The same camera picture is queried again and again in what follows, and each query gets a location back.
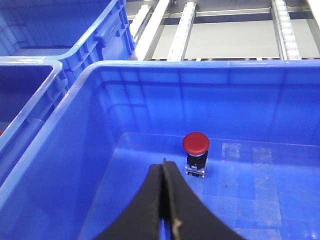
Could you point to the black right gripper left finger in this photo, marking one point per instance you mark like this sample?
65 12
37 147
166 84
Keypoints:
140 220

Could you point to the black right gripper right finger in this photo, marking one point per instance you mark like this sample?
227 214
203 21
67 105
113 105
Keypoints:
188 217

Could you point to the red mushroom push button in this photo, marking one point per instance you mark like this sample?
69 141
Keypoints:
196 144

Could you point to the right front blue bin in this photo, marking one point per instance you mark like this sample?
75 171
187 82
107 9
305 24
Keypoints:
93 153

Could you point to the blue bin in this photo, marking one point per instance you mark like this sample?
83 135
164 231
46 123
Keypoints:
77 33
30 89
93 153

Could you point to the white roller track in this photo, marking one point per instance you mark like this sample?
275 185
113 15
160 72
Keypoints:
284 34
140 21
180 41

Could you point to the left front blue bin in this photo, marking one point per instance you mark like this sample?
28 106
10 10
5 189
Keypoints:
30 89

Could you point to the white guide strip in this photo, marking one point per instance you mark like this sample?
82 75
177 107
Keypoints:
144 44

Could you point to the white roller track left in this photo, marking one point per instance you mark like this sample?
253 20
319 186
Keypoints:
140 21

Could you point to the white roller track right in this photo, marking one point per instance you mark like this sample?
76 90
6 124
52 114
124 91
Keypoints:
284 34

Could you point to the rear left blue bin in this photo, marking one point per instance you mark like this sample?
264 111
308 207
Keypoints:
77 33

